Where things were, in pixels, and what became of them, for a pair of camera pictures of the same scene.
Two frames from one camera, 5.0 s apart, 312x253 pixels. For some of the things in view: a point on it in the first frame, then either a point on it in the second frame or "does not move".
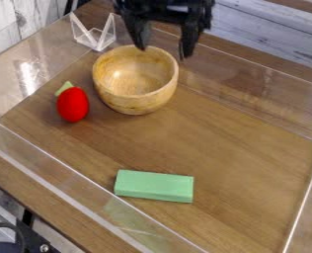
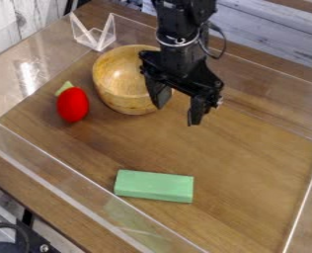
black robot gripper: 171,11 → 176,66
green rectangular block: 150,185 does not move
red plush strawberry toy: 71,103 does not move
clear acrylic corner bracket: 93,38 does not move
